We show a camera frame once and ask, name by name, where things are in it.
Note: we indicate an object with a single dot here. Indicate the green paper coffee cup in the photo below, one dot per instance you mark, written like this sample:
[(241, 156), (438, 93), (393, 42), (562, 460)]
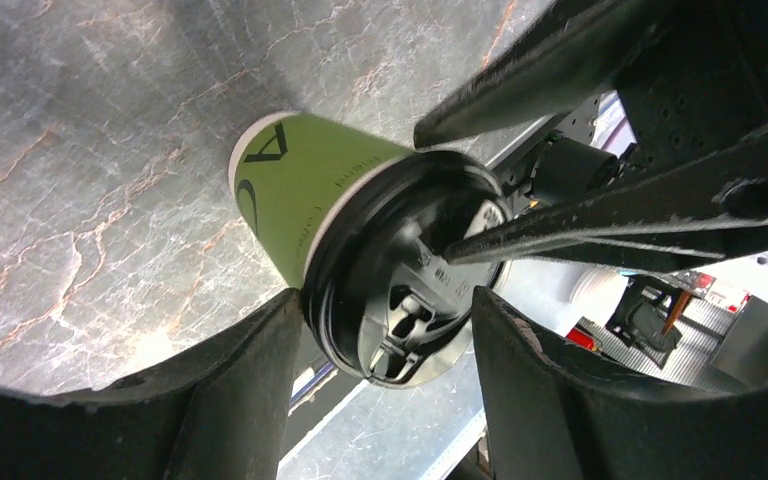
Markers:
[(289, 170)]

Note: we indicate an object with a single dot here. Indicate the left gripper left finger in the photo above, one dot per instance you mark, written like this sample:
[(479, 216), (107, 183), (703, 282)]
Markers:
[(217, 410)]

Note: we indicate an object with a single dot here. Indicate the black plastic cup lid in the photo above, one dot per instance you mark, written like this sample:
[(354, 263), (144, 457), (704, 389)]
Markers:
[(380, 298)]

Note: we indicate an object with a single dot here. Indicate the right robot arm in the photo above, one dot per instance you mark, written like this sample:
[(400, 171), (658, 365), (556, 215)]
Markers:
[(556, 169)]

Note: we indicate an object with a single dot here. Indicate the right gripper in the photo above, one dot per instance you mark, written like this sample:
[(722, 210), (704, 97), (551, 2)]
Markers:
[(701, 86)]

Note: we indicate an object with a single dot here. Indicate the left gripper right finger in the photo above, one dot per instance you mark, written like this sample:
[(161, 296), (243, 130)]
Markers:
[(555, 410)]

